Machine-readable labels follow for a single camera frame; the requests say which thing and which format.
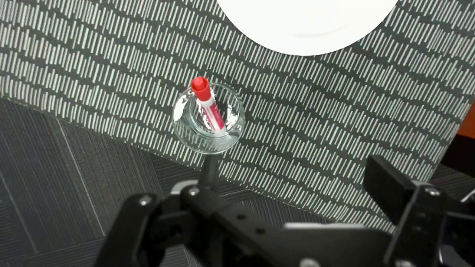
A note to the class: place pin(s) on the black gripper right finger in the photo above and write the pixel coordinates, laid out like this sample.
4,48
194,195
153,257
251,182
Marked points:
409,213

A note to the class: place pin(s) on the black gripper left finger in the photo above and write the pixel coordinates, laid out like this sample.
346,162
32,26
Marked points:
148,223

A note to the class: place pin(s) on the red marker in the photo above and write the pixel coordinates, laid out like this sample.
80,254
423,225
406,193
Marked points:
207,101

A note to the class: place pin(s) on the clear glass cup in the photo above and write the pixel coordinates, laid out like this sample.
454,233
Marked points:
230,134

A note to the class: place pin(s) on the grey patterned table cloth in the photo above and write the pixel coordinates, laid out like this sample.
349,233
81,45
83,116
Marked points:
320,113

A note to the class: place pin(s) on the white round plate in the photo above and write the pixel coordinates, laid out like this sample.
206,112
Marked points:
305,23

